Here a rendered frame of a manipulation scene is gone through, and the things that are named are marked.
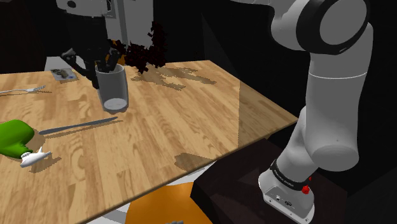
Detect grey table knife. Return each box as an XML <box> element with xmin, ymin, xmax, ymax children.
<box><xmin>38</xmin><ymin>116</ymin><xmax>119</xmax><ymax>136</ymax></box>

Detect wooden table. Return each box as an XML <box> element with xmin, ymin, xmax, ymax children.
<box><xmin>0</xmin><ymin>59</ymin><xmax>300</xmax><ymax>224</ymax></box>

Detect dark red potted plant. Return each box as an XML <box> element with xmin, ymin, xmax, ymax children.
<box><xmin>106</xmin><ymin>20</ymin><xmax>169</xmax><ymax>74</ymax></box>

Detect flat pale card dark picture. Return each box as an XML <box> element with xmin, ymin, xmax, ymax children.
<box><xmin>50</xmin><ymin>68</ymin><xmax>80</xmax><ymax>82</ymax></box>

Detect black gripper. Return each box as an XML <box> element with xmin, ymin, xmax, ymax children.
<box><xmin>60</xmin><ymin>13</ymin><xmax>121</xmax><ymax>90</ymax></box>

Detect green spray bottle white nozzle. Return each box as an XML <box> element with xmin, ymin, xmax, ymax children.
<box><xmin>0</xmin><ymin>119</ymin><xmax>52</xmax><ymax>169</ymax></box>

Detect grey clear cup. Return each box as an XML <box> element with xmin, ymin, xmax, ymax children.
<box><xmin>94</xmin><ymin>63</ymin><xmax>130</xmax><ymax>113</ymax></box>

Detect pale grey door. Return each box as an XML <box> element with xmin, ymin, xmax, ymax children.
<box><xmin>104</xmin><ymin>0</ymin><xmax>155</xmax><ymax>48</ymax></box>

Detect dark robot stand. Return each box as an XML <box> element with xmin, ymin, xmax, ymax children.
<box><xmin>190</xmin><ymin>138</ymin><xmax>349</xmax><ymax>224</ymax></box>

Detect orange chair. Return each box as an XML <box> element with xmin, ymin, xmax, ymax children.
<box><xmin>123</xmin><ymin>181</ymin><xmax>215</xmax><ymax>224</ymax></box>

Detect silver fork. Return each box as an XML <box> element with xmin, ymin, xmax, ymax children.
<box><xmin>0</xmin><ymin>85</ymin><xmax>47</xmax><ymax>95</ymax></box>

